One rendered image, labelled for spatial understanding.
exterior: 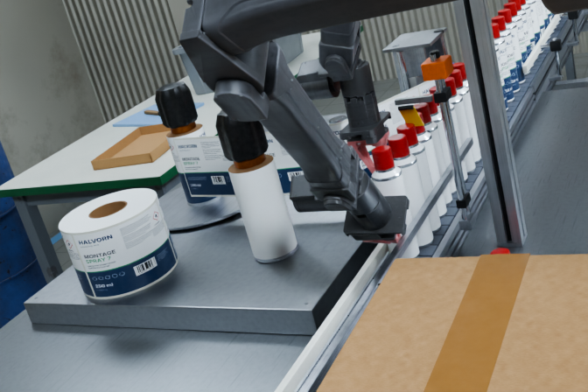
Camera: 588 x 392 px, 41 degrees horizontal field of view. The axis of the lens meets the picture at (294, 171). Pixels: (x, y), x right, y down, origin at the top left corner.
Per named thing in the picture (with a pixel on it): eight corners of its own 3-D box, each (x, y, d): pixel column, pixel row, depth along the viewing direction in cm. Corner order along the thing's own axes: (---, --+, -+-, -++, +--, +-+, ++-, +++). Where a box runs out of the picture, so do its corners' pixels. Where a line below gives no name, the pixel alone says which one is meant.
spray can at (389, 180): (397, 248, 141) (373, 143, 135) (424, 249, 139) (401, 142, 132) (386, 263, 137) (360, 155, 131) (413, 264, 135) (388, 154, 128)
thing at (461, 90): (460, 157, 175) (444, 69, 168) (484, 156, 173) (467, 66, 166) (454, 166, 171) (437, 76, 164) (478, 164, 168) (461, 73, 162)
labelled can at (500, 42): (496, 99, 207) (483, 23, 201) (516, 97, 205) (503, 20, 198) (492, 106, 203) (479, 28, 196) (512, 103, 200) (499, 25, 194)
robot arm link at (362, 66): (360, 62, 133) (372, 53, 138) (324, 67, 136) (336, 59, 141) (369, 101, 135) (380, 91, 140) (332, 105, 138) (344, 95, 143)
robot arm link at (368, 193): (364, 197, 115) (368, 163, 117) (321, 199, 118) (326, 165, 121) (380, 217, 120) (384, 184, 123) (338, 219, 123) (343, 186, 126)
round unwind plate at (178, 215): (189, 179, 209) (187, 176, 209) (290, 172, 194) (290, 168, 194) (118, 234, 184) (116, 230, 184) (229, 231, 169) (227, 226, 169)
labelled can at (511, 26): (527, 79, 217) (515, 6, 210) (523, 85, 213) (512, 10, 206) (507, 81, 219) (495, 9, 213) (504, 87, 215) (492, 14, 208)
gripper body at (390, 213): (352, 202, 131) (335, 181, 126) (410, 199, 127) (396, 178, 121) (346, 238, 129) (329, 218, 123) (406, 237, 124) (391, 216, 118)
